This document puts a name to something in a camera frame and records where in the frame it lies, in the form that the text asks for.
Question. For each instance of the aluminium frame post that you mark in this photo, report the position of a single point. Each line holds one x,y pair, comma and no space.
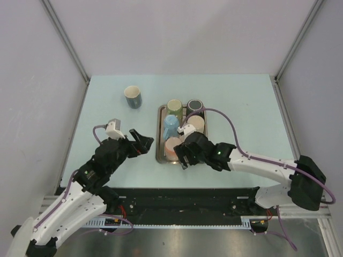
61,32
311,16

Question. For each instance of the dark teal mug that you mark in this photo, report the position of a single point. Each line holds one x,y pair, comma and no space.
133,97

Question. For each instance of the white cable duct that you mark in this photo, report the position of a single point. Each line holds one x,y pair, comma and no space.
103,222

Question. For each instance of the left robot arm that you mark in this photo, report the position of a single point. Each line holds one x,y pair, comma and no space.
85,197

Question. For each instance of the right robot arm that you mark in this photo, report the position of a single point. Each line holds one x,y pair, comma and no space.
298,181

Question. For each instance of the green mug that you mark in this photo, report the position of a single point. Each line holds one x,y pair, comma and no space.
175,107

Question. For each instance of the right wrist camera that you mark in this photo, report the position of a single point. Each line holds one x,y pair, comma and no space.
186,130

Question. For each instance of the black mug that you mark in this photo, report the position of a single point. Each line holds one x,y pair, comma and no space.
193,105

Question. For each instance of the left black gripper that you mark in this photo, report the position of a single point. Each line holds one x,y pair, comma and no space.
142,146

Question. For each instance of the right aluminium frame post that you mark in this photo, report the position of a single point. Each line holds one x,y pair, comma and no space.
311,16

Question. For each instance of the light blue mug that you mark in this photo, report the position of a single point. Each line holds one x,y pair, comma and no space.
170,125

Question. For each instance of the left aluminium frame post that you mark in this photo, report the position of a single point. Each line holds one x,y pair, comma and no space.
61,32

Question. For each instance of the steel tray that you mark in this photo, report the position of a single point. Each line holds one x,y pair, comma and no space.
160,143

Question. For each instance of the pink mug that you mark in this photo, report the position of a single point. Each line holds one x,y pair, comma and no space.
169,148

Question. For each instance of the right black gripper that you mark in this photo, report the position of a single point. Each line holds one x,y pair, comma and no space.
180,151

